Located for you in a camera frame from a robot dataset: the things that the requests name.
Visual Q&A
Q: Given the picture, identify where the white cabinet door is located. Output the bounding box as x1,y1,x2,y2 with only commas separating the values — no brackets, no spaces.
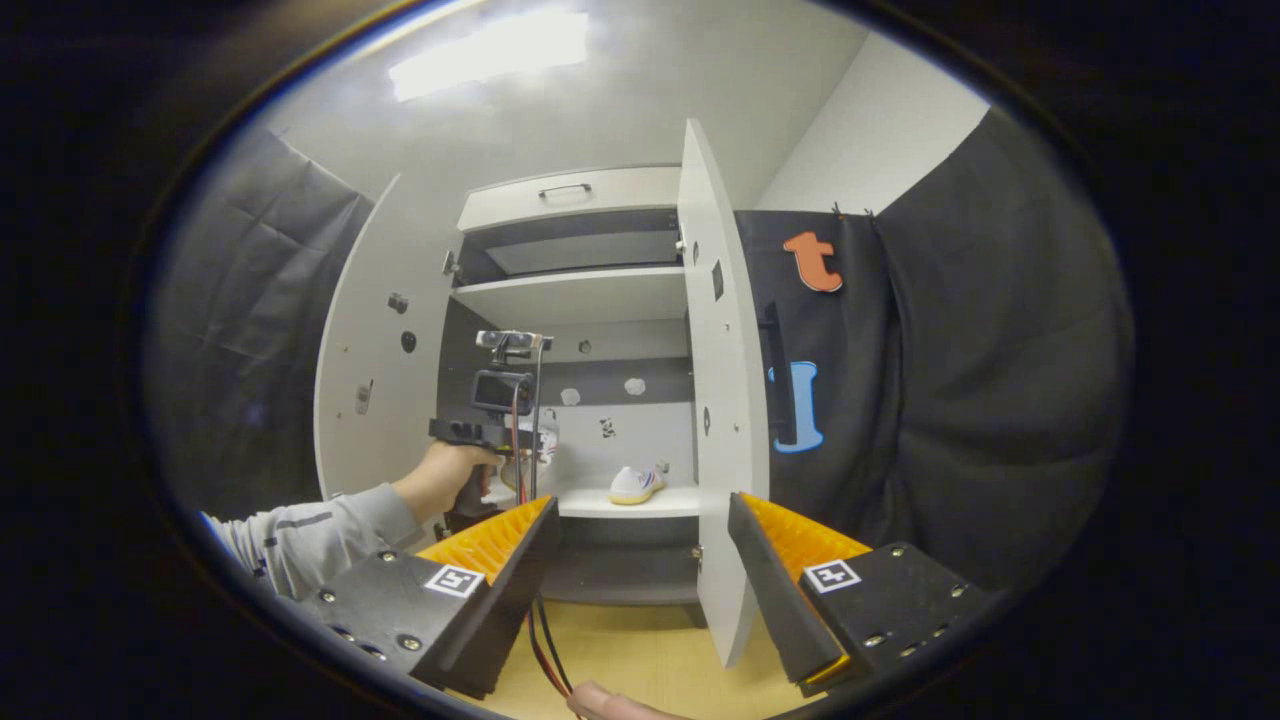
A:
313,172,466,521
677,118,771,669

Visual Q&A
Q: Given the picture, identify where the black backdrop cloth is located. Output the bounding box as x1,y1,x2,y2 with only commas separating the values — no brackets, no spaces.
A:
145,105,1136,601

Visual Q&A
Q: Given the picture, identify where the red and black cable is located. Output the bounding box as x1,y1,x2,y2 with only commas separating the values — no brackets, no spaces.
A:
510,340,579,698

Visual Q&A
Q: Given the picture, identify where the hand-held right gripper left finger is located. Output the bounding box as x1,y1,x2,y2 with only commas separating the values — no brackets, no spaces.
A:
272,495,561,701

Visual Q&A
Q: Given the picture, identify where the black right door handle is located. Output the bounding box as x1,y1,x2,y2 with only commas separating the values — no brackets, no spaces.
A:
758,300,801,448

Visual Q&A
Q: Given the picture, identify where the ceiling light panel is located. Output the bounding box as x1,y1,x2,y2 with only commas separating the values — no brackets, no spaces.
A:
388,10,591,103

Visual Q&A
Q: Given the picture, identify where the white shoe cabinet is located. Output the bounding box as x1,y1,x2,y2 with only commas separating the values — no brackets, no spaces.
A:
435,165,701,606

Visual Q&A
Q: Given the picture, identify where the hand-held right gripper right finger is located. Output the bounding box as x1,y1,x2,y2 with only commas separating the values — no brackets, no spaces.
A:
726,492,1001,699

